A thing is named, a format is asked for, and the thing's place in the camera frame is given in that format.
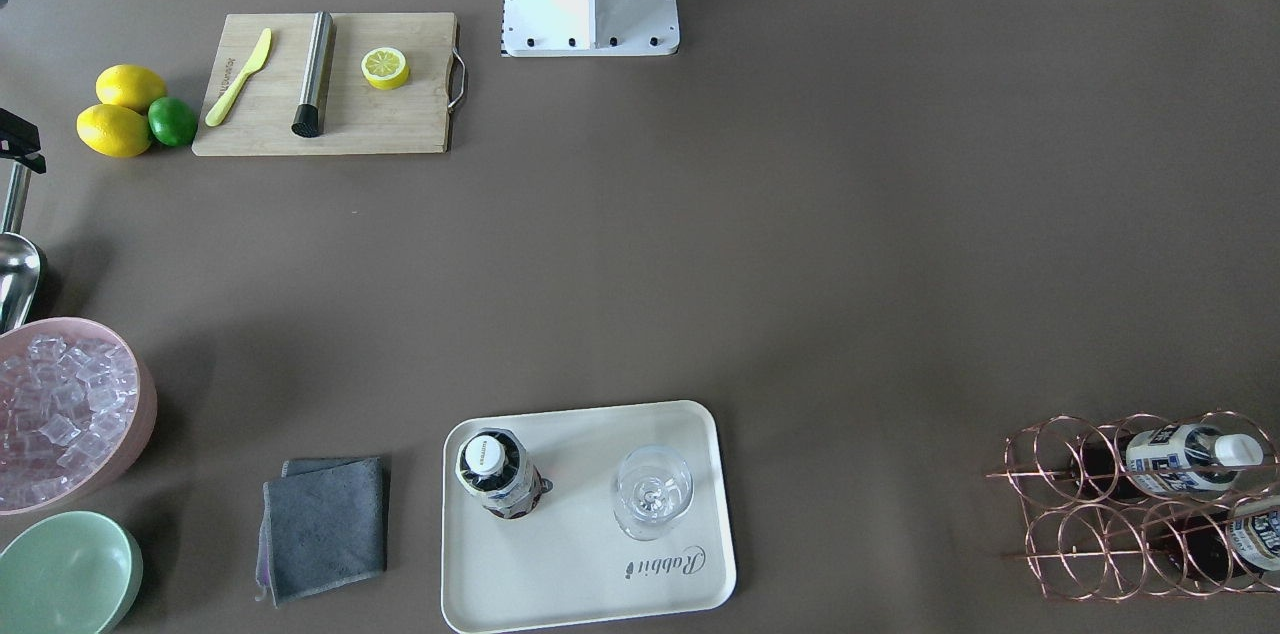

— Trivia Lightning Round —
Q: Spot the green lime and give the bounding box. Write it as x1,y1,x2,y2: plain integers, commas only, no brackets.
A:
146,96,198,147

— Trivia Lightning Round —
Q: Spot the tea bottle edge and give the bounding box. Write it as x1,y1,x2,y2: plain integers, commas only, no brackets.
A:
1149,502,1279,584

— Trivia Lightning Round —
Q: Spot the steel ice scoop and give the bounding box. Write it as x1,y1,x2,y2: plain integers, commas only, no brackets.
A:
1,163,44,333

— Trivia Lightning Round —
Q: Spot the half lemon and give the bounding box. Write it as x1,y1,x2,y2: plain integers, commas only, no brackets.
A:
360,46,410,90

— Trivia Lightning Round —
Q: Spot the green bowl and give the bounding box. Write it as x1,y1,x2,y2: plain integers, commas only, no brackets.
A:
1,511,145,633

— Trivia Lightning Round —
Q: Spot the yellow plastic knife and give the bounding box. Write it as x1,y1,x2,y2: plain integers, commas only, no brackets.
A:
204,28,273,127

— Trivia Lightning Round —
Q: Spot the grey folded cloth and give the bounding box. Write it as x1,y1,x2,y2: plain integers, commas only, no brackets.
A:
255,456,389,607

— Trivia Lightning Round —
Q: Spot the bamboo cutting board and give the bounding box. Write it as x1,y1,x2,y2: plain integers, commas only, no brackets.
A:
191,12,466,158

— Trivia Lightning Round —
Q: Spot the copper wire bottle basket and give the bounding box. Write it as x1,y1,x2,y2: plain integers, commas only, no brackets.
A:
995,410,1277,602

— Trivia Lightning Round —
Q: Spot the tea bottle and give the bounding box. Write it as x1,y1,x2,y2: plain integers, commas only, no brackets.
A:
454,428,554,520
1075,424,1265,503

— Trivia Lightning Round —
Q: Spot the upper whole lemon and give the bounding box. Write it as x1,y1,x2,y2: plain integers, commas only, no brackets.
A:
93,64,168,114

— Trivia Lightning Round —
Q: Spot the steel muddler black tip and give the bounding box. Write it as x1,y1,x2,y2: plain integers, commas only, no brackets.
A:
291,12,334,138

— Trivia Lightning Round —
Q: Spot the whole lemon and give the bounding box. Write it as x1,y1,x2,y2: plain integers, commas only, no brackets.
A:
93,64,168,114
76,104,152,158

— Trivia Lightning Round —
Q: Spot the pink bowl of ice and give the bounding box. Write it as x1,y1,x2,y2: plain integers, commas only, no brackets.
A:
1,318,157,516

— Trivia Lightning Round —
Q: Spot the cream serving tray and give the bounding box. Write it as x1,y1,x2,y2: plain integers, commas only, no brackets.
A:
440,400,739,633

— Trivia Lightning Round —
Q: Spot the clear wine glass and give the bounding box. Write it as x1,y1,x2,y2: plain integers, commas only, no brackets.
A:
609,444,695,541

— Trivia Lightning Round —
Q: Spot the lower whole lemon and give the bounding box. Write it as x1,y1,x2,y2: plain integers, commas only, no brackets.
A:
76,104,152,158

